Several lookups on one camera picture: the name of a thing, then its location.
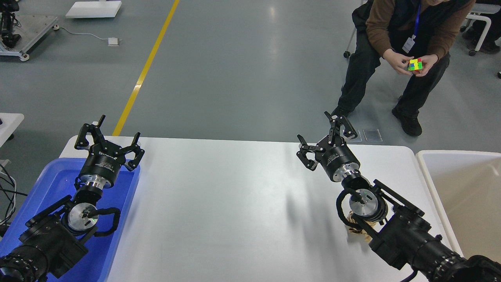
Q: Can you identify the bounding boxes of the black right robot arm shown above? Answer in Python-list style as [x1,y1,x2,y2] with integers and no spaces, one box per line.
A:
[296,111,501,282]

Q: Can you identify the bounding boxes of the black cable bundle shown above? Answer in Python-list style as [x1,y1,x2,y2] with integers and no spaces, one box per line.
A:
[0,163,29,237]

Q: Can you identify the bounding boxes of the white floor cable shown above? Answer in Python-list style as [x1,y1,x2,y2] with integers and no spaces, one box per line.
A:
[59,27,109,41]

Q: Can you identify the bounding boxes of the white flat board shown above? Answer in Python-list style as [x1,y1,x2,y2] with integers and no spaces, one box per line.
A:
[65,0,122,18]

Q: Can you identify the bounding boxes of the white chair frame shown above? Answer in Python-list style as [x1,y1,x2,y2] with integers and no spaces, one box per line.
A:
[462,11,501,54]

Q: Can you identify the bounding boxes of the colourful puzzle cube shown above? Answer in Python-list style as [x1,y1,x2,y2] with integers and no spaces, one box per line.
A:
[407,58,424,72]

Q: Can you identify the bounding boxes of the right metal floor plate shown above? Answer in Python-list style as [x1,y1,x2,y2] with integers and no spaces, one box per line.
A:
[363,129,383,142]

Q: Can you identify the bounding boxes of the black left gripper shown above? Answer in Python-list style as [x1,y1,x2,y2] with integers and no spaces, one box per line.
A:
[74,115,145,188]

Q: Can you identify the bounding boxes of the white plastic bin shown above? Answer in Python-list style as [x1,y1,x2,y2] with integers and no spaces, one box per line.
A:
[416,150,501,262]

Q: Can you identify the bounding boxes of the person's left hand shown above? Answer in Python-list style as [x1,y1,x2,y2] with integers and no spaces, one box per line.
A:
[412,54,439,77]

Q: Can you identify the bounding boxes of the person's right hand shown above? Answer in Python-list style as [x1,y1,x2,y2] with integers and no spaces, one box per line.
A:
[382,49,414,76]

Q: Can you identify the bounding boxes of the blue plastic bin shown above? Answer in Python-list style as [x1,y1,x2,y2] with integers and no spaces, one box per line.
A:
[0,157,141,282]

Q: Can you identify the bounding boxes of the white side table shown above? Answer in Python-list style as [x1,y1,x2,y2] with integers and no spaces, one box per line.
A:
[0,112,25,147]

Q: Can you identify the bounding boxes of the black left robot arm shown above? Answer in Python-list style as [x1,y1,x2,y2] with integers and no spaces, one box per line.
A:
[1,115,145,282]

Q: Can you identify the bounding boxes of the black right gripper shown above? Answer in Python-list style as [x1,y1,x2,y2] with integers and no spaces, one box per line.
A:
[296,111,361,183]

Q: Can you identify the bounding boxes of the seated person dark clothes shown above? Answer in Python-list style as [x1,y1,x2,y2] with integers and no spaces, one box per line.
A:
[333,0,475,136]

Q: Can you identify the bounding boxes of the brown paper ball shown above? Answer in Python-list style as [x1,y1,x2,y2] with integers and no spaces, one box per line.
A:
[346,211,372,243]

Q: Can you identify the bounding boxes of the white floor power box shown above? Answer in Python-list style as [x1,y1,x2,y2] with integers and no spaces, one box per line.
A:
[107,37,120,47]

